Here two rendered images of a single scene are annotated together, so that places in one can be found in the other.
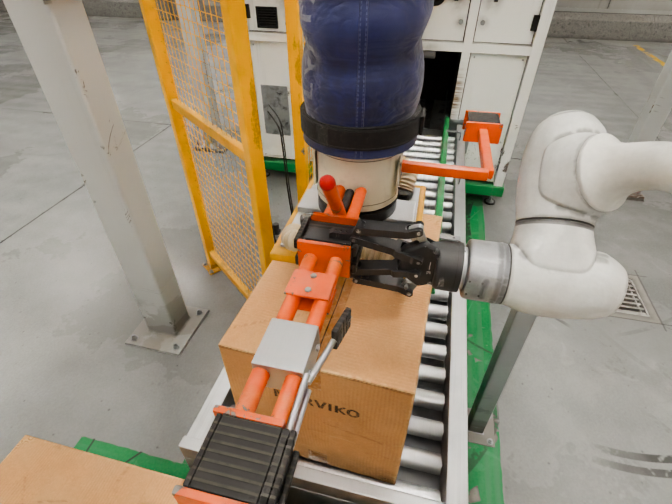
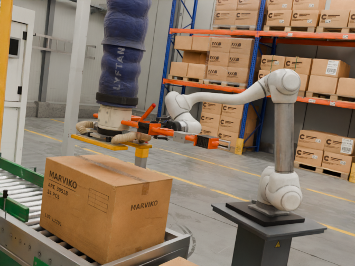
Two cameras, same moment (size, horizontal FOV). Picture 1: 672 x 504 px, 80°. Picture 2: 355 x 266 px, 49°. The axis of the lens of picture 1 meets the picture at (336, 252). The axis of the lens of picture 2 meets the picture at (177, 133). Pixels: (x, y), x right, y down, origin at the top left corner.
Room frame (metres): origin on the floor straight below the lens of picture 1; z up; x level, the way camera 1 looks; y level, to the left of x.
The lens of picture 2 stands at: (-0.39, 1.73, 1.44)
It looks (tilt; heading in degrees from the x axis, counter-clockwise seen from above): 7 degrees down; 293
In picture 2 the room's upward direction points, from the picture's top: 8 degrees clockwise
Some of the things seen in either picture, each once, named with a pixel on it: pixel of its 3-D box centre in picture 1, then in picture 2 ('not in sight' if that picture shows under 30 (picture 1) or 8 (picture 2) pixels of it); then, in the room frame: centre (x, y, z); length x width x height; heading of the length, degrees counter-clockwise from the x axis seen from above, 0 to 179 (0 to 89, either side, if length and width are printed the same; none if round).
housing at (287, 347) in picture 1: (287, 354); (183, 137); (0.30, 0.06, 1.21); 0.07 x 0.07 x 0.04; 77
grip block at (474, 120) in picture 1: (481, 126); not in sight; (0.99, -0.37, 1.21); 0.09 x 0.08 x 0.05; 77
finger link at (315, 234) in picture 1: (329, 237); not in sight; (0.50, 0.01, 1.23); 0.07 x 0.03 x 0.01; 77
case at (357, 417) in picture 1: (348, 322); (104, 202); (0.75, -0.04, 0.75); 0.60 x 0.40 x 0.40; 164
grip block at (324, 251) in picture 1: (329, 243); (149, 127); (0.51, 0.01, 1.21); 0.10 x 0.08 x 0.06; 77
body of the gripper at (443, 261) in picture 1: (430, 263); (170, 128); (0.46, -0.14, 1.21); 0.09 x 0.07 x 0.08; 77
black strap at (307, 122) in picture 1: (362, 116); (117, 98); (0.75, -0.05, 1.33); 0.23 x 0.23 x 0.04
